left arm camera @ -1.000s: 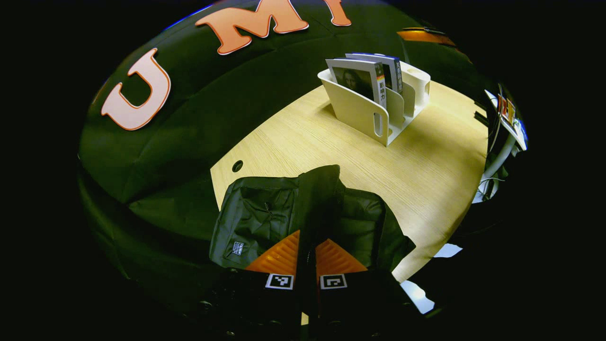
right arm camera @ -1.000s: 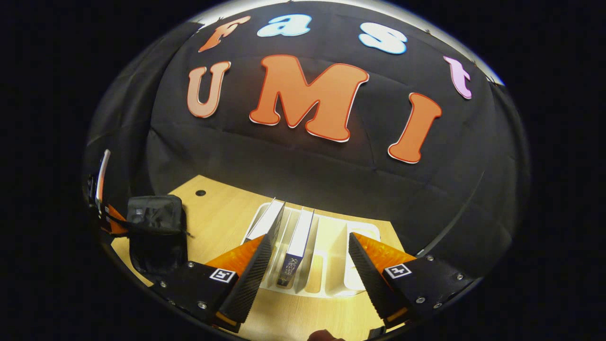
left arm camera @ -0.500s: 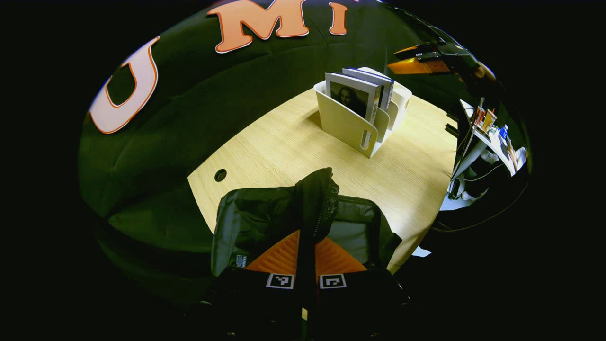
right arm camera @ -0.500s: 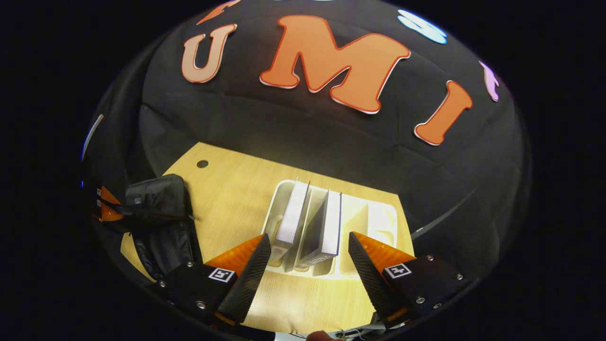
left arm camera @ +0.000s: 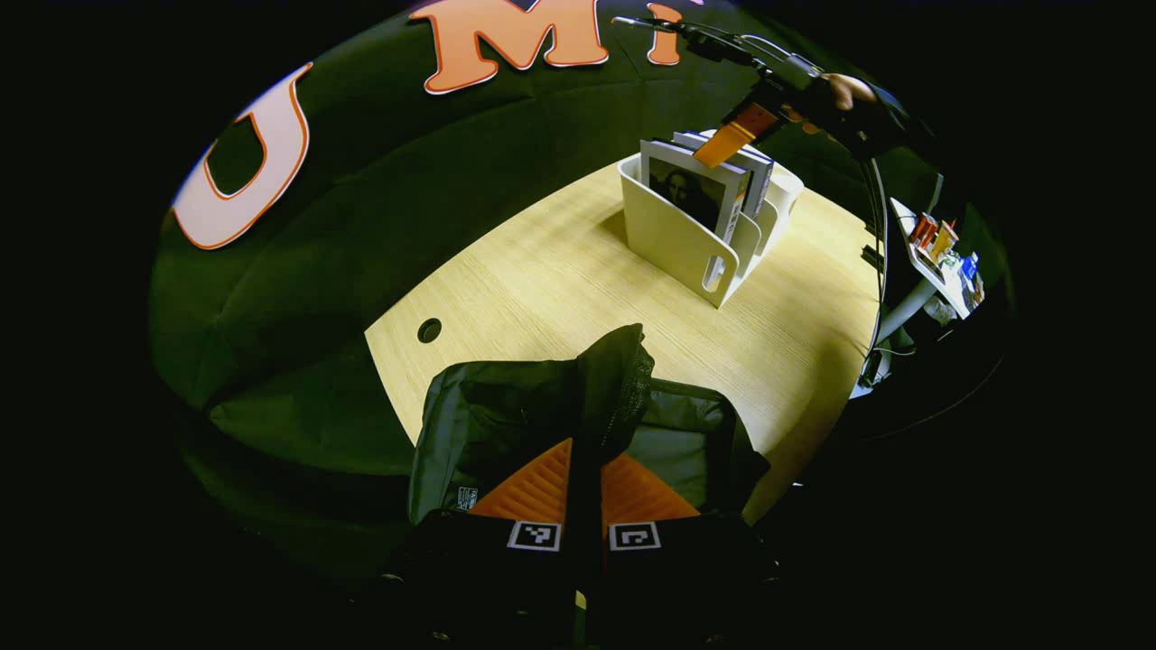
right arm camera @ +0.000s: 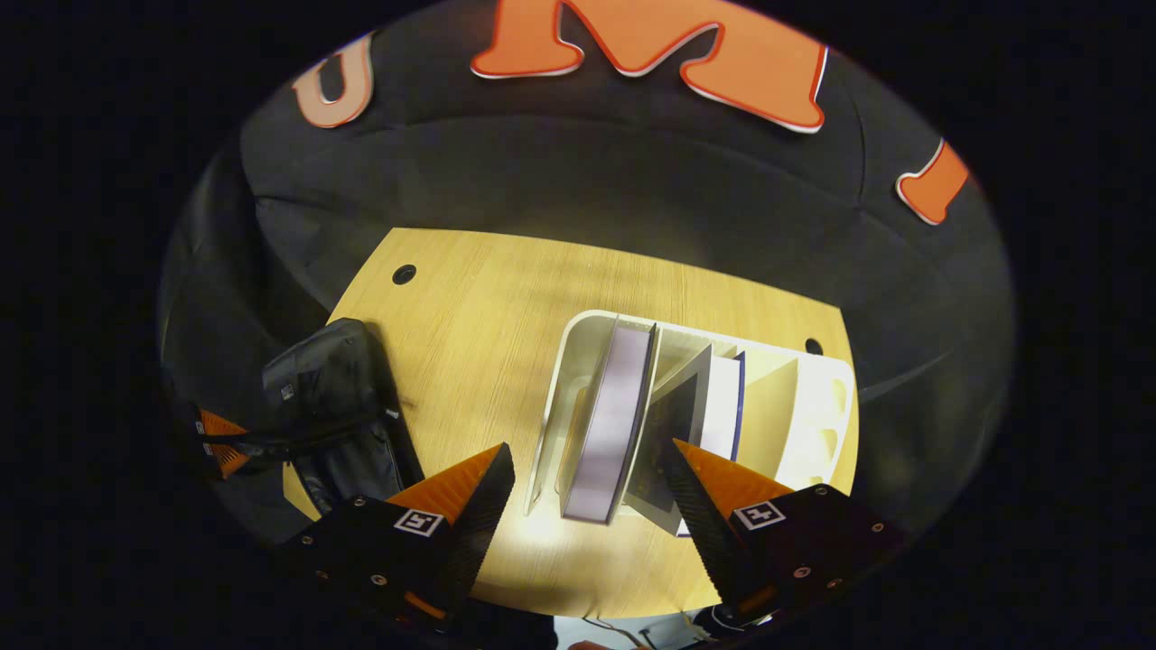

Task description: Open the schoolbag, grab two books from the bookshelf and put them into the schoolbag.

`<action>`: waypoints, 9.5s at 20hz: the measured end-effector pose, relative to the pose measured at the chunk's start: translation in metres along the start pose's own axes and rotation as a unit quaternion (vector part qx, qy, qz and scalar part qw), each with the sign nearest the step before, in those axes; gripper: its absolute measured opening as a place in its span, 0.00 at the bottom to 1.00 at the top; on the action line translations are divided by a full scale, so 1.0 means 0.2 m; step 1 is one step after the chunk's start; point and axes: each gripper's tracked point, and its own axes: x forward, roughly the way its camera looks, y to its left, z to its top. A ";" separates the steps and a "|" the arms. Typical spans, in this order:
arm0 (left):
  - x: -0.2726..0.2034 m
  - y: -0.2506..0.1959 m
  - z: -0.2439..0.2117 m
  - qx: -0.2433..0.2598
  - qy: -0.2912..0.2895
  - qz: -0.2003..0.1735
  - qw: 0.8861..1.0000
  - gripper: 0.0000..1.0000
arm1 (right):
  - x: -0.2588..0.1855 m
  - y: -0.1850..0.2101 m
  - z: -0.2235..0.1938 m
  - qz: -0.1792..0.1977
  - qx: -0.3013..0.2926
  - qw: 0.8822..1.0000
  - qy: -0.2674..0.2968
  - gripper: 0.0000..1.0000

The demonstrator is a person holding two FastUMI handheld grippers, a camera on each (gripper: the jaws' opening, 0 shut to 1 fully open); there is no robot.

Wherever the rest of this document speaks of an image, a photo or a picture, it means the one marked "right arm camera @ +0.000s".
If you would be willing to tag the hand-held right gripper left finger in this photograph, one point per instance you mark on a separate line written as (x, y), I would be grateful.
(479, 524)

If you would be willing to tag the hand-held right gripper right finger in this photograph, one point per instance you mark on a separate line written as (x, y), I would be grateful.
(709, 533)

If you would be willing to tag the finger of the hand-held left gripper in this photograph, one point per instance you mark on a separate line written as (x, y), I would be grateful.
(215, 424)
(226, 459)

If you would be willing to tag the blue spine book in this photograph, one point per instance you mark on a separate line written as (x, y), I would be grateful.
(673, 433)

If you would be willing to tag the black schoolbag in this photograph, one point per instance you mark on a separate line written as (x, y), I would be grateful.
(325, 379)

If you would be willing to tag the portrait cover book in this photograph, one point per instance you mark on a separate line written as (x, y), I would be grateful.
(614, 424)

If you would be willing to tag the white bookshelf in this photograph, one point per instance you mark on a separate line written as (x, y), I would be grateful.
(817, 415)

